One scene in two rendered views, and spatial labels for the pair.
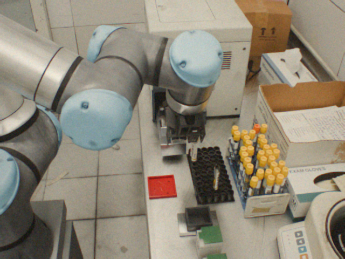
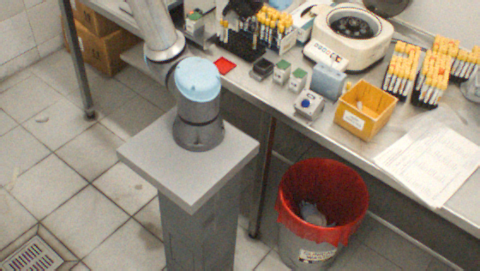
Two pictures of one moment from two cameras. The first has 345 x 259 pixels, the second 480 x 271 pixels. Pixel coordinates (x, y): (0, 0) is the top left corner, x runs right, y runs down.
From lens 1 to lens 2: 106 cm
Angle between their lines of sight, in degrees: 35
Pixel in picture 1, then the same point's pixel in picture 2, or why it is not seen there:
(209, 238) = (285, 65)
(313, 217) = (321, 29)
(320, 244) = (335, 38)
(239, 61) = not seen: outside the picture
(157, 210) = (235, 77)
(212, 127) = (208, 21)
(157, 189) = (222, 69)
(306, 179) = (297, 18)
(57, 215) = not seen: hidden behind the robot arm
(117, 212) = (104, 166)
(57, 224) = not seen: hidden behind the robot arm
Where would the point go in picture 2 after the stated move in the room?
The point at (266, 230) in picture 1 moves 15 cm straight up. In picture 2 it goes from (295, 56) to (301, 21)
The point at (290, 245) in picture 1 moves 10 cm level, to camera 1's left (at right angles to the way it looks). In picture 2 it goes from (317, 51) to (298, 63)
